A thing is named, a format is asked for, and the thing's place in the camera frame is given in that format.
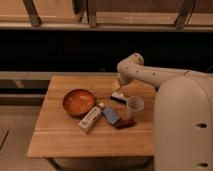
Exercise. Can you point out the blue squeeze bottle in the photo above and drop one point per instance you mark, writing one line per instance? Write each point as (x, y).
(110, 114)

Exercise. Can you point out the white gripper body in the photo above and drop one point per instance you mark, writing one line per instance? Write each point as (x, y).
(116, 85)

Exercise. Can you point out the orange wooden bowl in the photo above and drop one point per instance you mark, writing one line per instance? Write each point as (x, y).
(78, 102)

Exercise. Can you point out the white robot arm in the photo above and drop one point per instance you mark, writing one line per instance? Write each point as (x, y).
(183, 113)

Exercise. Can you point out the black and white eraser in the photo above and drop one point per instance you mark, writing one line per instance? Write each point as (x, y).
(118, 97)

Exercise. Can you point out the wooden table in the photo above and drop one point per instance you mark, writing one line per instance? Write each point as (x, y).
(57, 134)

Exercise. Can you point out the white rectangular sponge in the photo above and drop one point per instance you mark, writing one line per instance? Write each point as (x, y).
(90, 119)

